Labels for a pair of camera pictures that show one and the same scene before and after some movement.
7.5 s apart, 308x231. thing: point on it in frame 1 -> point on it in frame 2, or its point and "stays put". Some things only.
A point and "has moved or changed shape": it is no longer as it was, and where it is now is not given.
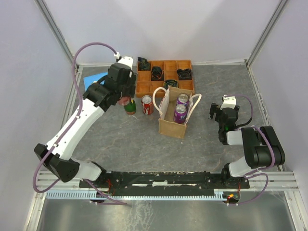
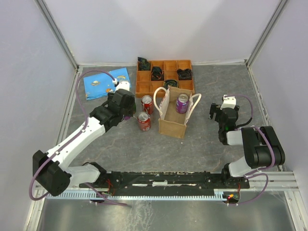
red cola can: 124,100 has moved or changed shape
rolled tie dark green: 143,65 stays put
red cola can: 147,105 stays put
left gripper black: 132,83 -> 130,111
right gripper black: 214,109 stays put
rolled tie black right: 185,74 stays put
